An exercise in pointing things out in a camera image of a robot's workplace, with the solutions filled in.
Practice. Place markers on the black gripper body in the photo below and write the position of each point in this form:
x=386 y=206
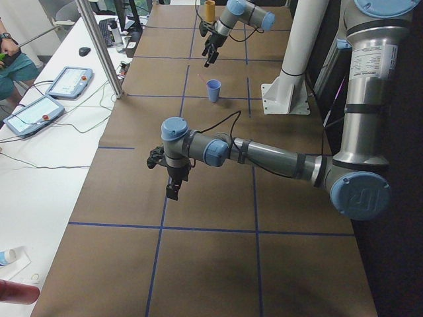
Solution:
x=177 y=172
x=216 y=40

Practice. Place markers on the blue cup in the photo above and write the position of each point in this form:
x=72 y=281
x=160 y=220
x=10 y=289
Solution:
x=213 y=88

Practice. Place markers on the yellow cup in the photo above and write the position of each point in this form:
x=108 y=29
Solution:
x=209 y=11

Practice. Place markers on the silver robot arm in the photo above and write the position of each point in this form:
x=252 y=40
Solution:
x=235 y=11
x=373 y=30

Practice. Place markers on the near orange connector hub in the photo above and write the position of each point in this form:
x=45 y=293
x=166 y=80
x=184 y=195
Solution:
x=124 y=68

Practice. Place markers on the black keyboard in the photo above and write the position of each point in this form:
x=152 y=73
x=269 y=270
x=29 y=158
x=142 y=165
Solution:
x=106 y=32

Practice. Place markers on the black computer mouse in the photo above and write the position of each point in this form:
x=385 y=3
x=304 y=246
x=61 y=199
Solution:
x=83 y=51

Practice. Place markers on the far teach pendant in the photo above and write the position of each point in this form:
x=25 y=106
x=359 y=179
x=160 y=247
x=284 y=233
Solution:
x=70 y=83

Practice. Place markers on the teach pendant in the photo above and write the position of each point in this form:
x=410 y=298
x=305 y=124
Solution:
x=35 y=116
x=70 y=83

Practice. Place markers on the near teach pendant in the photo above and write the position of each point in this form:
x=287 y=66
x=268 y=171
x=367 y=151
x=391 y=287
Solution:
x=35 y=116

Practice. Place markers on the white bottle on paper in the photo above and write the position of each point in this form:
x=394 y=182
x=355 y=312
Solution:
x=13 y=261

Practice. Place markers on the person in teal shirt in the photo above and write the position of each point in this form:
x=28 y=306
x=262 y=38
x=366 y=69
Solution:
x=15 y=67

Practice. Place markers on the red cylinder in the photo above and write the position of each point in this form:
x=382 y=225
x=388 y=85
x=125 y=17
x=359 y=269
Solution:
x=18 y=293

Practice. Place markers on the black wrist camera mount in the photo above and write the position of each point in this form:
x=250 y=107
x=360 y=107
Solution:
x=156 y=157

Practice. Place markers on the white pedestal column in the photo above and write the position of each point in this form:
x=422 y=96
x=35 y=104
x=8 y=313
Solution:
x=287 y=95

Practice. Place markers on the aluminium frame post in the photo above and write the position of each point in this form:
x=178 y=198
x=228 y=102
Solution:
x=88 y=17

